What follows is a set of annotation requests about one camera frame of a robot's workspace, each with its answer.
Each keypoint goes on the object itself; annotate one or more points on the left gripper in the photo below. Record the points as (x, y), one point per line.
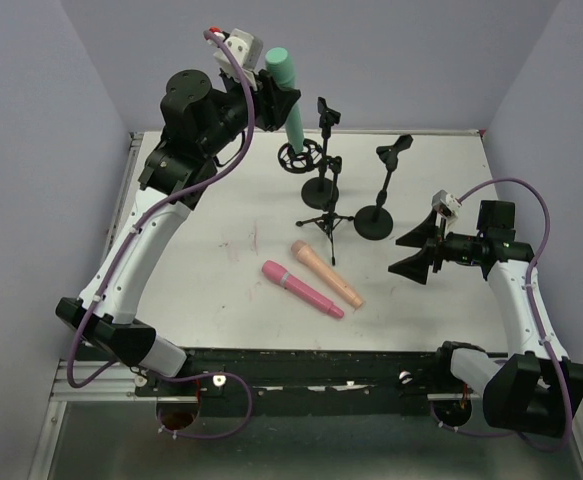
(267, 100)

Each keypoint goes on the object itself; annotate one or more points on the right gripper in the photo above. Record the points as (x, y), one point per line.
(437, 247)

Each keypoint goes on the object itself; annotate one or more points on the green toy microphone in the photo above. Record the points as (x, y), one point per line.
(279, 64)

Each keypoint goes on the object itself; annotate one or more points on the black round-base stand front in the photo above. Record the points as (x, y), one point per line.
(374, 222)

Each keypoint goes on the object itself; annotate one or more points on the black round-base stand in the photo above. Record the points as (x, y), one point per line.
(314, 192)
(374, 222)

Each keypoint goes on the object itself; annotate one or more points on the black tripod shock-mount stand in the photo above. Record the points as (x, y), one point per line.
(307, 161)

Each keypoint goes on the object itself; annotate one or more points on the pink toy microphone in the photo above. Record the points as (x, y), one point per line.
(279, 275)

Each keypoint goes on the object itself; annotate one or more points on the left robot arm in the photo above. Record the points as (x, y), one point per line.
(200, 121)

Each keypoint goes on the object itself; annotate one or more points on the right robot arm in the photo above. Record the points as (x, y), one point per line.
(538, 389)

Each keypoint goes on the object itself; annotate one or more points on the black round-base stand rear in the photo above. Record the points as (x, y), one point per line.
(314, 192)

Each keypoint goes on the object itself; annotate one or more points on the peach toy microphone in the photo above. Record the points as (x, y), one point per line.
(304, 253)

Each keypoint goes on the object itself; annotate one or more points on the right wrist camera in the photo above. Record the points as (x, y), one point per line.
(446, 205)

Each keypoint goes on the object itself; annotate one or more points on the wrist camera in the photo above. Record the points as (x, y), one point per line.
(446, 205)
(245, 47)

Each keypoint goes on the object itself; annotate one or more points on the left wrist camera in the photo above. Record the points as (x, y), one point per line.
(245, 47)

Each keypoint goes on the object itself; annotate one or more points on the black front mounting rail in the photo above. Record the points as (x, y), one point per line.
(302, 383)

